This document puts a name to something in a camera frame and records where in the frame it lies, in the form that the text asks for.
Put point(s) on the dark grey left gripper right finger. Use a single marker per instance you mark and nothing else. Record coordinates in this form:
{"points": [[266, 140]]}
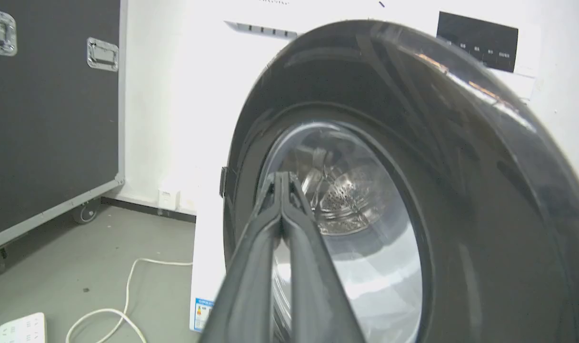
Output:
{"points": [[313, 286]]}

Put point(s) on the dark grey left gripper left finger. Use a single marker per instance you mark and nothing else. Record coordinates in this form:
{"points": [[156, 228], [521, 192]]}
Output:
{"points": [[251, 281]]}

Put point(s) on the black round washing machine door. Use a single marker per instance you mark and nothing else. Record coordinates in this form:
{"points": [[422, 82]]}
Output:
{"points": [[461, 190]]}

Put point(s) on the white front-loading washing machine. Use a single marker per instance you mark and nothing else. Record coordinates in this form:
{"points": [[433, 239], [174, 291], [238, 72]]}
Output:
{"points": [[194, 95]]}

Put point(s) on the black washing machine display panel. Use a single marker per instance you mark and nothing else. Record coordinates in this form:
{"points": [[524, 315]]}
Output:
{"points": [[477, 40]]}

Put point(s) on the energy label sticker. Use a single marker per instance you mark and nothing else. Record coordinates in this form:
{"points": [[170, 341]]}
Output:
{"points": [[202, 314]]}

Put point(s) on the black caster wheel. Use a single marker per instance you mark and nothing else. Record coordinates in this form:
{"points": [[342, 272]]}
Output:
{"points": [[85, 212]]}

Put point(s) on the white power strip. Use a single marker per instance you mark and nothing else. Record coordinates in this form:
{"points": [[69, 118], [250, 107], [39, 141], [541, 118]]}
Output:
{"points": [[22, 329]]}

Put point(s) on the black flight case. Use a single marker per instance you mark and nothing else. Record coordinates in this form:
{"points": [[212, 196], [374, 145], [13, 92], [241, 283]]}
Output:
{"points": [[46, 109]]}

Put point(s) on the white wall socket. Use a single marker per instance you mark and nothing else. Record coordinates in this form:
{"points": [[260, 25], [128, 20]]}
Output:
{"points": [[168, 198]]}

